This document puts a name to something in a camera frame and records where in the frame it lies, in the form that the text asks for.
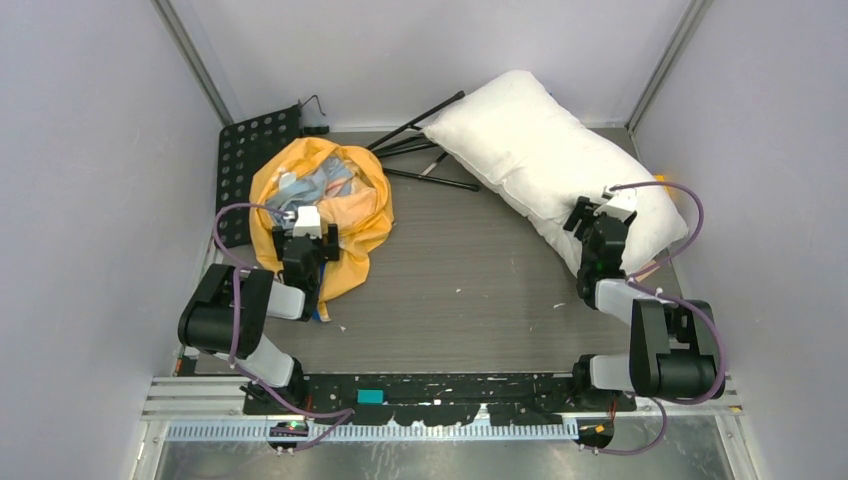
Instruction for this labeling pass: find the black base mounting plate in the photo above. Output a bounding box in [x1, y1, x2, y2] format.
[242, 373, 636, 427]

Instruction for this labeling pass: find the blue cartoon pillowcase orange lining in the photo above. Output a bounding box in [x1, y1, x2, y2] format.
[249, 137, 394, 322]

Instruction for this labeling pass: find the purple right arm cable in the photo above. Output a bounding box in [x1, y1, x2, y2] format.
[582, 181, 729, 457]

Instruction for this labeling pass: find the black folded tripod stand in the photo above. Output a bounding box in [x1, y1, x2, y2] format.
[366, 90, 481, 192]

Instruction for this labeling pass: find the aluminium slotted rail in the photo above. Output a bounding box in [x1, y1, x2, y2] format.
[165, 418, 579, 443]

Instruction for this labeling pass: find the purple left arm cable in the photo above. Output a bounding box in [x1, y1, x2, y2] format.
[211, 202, 356, 452]

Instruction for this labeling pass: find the teal rectangular block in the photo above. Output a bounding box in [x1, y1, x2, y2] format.
[357, 389, 385, 405]

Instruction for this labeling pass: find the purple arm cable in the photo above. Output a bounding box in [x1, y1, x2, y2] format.
[582, 181, 729, 457]
[211, 202, 356, 452]

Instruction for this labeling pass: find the black perforated metal plate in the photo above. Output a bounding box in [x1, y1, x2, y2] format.
[216, 104, 330, 210]

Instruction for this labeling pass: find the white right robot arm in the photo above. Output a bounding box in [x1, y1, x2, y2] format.
[563, 193, 725, 411]

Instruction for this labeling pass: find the white pillow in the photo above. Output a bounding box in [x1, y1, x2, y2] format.
[423, 70, 689, 273]

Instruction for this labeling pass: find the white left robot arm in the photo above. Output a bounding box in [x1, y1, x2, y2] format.
[177, 206, 340, 414]

